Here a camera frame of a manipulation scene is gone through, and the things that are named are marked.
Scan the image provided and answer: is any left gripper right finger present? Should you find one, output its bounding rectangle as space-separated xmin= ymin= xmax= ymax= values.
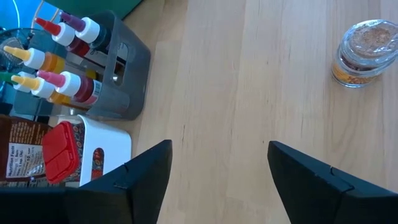
xmin=267 ymin=141 xmax=398 ymax=224

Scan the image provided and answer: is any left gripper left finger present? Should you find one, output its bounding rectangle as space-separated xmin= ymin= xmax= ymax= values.
xmin=0 ymin=139 xmax=173 ymax=224

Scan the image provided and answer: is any red-lid smoked paprika tin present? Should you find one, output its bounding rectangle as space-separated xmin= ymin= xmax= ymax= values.
xmin=42 ymin=121 xmax=87 ymax=184

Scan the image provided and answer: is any red-lid brown container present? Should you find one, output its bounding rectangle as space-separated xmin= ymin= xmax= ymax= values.
xmin=0 ymin=114 xmax=53 ymax=184

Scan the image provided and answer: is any pink food colouring bottle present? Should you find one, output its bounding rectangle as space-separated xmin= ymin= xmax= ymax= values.
xmin=36 ymin=70 xmax=103 ymax=106

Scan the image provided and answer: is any yellow food colouring bottle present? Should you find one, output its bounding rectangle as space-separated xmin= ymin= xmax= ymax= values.
xmin=11 ymin=74 xmax=73 ymax=106

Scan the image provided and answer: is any green food colouring bottle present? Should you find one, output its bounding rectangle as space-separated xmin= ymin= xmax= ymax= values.
xmin=0 ymin=70 xmax=35 ymax=93

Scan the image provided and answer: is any small glass spice jar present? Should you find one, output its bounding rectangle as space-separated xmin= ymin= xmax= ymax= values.
xmin=331 ymin=19 xmax=398 ymax=89

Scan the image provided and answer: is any orange food colouring bottle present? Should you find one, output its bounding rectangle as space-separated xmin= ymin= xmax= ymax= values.
xmin=2 ymin=45 xmax=67 ymax=75

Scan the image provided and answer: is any red food colouring bottle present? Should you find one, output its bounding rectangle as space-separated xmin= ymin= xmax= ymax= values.
xmin=34 ymin=17 xmax=91 ymax=57

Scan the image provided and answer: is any purple food colouring bottle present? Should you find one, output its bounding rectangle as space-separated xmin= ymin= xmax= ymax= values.
xmin=58 ymin=11 xmax=112 ymax=53

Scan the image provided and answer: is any white plastic bin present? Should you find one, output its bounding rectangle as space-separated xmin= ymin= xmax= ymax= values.
xmin=57 ymin=114 xmax=132 ymax=187

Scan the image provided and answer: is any brown plastic tray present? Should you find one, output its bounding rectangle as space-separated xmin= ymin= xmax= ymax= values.
xmin=14 ymin=9 xmax=152 ymax=121

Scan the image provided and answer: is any black floor fan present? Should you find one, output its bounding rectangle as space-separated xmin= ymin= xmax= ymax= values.
xmin=0 ymin=27 xmax=42 ymax=73

